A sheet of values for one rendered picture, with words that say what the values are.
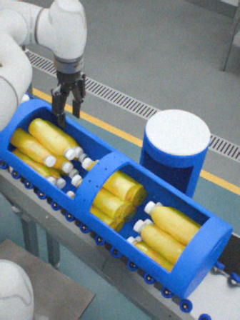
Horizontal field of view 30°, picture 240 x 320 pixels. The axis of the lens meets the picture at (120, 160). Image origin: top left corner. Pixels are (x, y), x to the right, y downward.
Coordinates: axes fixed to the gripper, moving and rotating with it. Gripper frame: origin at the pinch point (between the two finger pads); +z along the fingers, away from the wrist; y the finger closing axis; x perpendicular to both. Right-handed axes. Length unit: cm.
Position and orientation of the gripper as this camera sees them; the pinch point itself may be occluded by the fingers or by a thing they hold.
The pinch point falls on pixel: (68, 115)
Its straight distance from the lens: 154.3
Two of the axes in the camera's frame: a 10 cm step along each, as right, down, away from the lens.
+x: -7.6, -5.3, 3.8
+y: 6.4, -5.4, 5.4
